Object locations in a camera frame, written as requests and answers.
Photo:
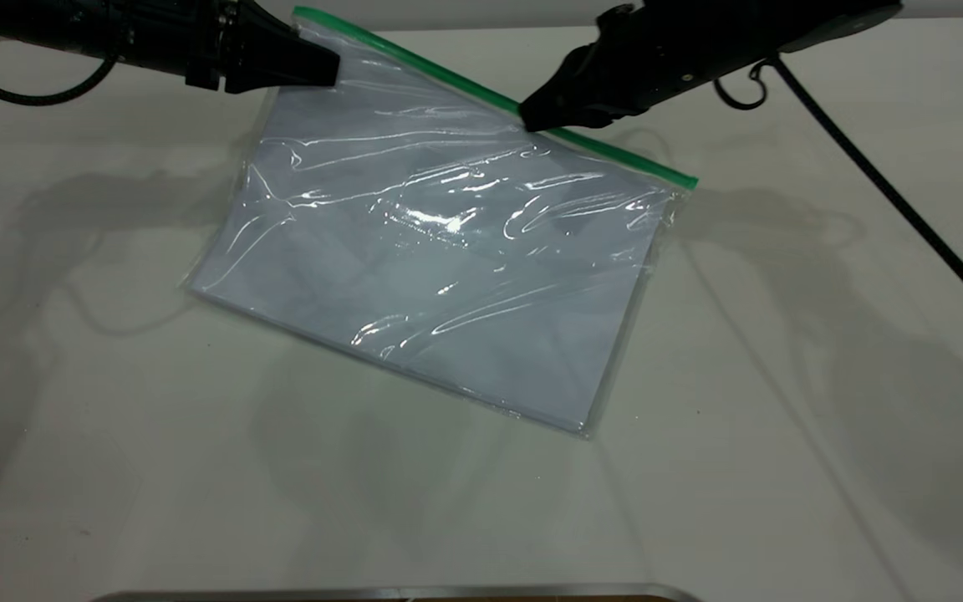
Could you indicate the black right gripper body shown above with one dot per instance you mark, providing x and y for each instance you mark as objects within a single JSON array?
[{"x": 682, "y": 50}]

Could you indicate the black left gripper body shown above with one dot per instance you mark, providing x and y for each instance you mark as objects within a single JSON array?
[{"x": 180, "y": 38}]

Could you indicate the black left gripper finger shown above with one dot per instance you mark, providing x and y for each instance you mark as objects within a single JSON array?
[
  {"x": 281, "y": 75},
  {"x": 281, "y": 46}
]

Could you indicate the grey metal edge strip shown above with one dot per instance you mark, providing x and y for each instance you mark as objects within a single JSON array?
[{"x": 398, "y": 594}]

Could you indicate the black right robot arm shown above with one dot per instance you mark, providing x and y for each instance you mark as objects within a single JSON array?
[{"x": 824, "y": 21}]

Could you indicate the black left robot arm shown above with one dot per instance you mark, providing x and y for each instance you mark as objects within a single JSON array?
[{"x": 38, "y": 25}]

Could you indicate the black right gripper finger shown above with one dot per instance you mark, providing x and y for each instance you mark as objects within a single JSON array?
[
  {"x": 590, "y": 109},
  {"x": 569, "y": 79}
]

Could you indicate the clear zip bag green zipper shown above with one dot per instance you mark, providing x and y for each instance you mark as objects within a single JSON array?
[{"x": 448, "y": 251}]

